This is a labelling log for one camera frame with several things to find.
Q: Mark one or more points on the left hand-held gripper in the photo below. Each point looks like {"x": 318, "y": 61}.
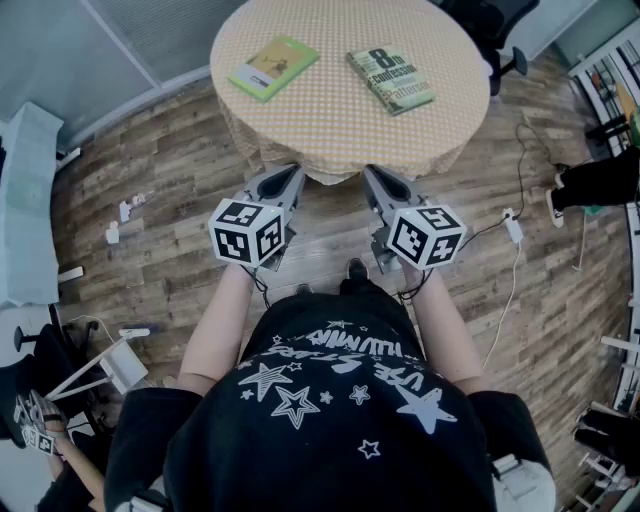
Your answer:
{"x": 245, "y": 230}

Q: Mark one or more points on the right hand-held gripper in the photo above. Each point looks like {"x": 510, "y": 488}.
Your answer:
{"x": 425, "y": 237}

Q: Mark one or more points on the green paperback novel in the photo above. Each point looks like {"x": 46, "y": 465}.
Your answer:
{"x": 392, "y": 80}

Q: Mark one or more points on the green book with yellow picture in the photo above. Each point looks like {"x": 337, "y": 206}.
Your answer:
{"x": 272, "y": 67}

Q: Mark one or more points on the person's left forearm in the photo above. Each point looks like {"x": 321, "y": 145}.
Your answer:
{"x": 220, "y": 325}

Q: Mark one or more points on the person's right forearm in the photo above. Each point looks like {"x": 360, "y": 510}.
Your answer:
{"x": 445, "y": 330}

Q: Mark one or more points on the round table with yellow cloth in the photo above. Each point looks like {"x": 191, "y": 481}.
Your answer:
{"x": 325, "y": 130}

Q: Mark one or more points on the person's right black shoe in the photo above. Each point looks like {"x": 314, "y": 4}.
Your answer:
{"x": 357, "y": 269}

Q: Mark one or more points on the person's black shoe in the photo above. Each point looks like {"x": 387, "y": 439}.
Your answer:
{"x": 303, "y": 289}
{"x": 357, "y": 269}

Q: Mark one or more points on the person's black trousers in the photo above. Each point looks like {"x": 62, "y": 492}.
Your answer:
{"x": 365, "y": 295}

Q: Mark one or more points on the person's left black shoe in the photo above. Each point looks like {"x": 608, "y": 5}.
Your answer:
{"x": 303, "y": 289}

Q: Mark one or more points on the white power strip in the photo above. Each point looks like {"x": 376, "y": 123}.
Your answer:
{"x": 513, "y": 227}

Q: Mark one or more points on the white paper scrap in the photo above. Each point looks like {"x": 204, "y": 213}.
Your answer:
{"x": 125, "y": 211}
{"x": 113, "y": 233}

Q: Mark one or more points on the thin white rod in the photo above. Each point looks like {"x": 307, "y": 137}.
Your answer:
{"x": 581, "y": 245}

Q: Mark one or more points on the white metal rack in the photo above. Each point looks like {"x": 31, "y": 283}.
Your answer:
{"x": 605, "y": 75}
{"x": 610, "y": 450}

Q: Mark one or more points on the light blue covered table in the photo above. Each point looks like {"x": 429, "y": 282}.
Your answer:
{"x": 25, "y": 210}

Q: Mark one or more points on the person's black star-print shirt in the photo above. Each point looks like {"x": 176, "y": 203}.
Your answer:
{"x": 325, "y": 440}

